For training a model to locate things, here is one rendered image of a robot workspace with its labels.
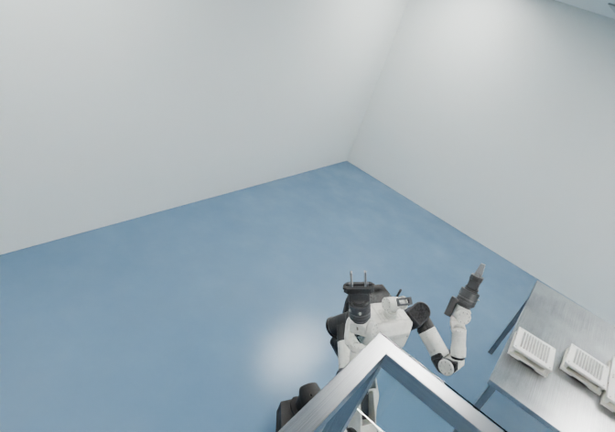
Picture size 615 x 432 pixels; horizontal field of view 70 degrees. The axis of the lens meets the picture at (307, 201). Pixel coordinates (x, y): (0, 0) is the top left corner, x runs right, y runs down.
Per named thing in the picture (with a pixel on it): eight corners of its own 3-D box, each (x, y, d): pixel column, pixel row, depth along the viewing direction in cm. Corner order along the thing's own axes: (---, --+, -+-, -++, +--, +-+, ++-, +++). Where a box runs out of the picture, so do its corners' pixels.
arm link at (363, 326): (345, 314, 176) (346, 337, 180) (370, 319, 171) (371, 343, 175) (356, 298, 185) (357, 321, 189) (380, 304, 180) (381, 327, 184)
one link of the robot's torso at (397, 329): (320, 329, 231) (342, 280, 214) (372, 322, 248) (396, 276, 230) (345, 378, 209) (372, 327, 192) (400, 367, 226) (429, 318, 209)
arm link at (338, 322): (329, 344, 198) (328, 315, 206) (342, 348, 204) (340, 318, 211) (348, 338, 192) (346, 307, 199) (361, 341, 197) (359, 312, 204)
